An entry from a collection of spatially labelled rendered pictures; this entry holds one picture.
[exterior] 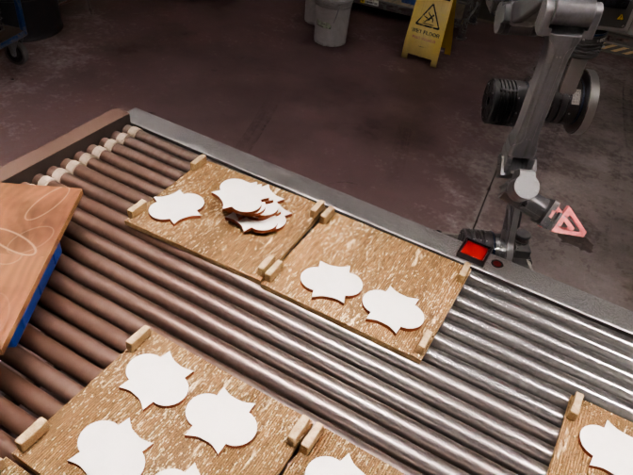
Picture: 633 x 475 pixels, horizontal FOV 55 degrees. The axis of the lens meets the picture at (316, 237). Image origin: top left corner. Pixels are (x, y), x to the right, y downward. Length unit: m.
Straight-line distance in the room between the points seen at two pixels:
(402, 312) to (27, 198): 0.92
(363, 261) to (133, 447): 0.70
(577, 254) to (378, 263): 1.99
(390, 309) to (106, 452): 0.67
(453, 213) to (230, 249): 2.03
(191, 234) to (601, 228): 2.58
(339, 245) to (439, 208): 1.87
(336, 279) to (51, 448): 0.70
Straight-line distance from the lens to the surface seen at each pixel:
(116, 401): 1.27
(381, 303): 1.43
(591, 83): 2.04
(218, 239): 1.57
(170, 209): 1.66
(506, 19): 1.67
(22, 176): 1.87
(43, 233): 1.49
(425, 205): 3.40
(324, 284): 1.45
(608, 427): 1.40
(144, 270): 1.54
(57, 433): 1.25
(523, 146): 1.50
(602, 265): 3.42
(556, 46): 1.37
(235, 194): 1.61
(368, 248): 1.59
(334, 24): 5.03
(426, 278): 1.54
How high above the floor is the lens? 1.96
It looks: 40 degrees down
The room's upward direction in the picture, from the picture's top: 7 degrees clockwise
